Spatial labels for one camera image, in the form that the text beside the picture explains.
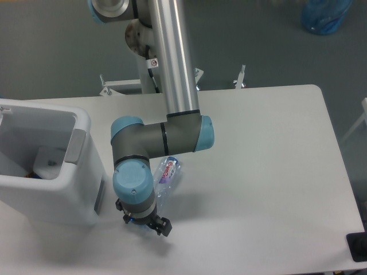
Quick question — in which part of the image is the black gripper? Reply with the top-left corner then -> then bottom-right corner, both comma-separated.
115,198 -> 172,237

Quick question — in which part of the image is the white plastic wrapper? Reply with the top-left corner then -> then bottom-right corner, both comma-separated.
33,146 -> 65,180

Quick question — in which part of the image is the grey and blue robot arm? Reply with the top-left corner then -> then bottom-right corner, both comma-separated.
88,1 -> 214,236

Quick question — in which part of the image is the white plastic trash can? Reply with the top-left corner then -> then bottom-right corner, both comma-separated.
1,99 -> 106,225

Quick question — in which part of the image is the blue trash inside bin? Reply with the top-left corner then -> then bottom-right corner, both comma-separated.
25,171 -> 42,179

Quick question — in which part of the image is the clear plastic water bottle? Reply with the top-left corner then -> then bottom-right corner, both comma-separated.
153,156 -> 181,218

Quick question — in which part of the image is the black device at table edge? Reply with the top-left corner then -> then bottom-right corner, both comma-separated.
346,232 -> 366,262

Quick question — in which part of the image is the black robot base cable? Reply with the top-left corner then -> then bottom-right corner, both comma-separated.
145,45 -> 161,94

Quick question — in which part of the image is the white frame at right edge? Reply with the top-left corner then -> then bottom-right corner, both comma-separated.
341,98 -> 366,144

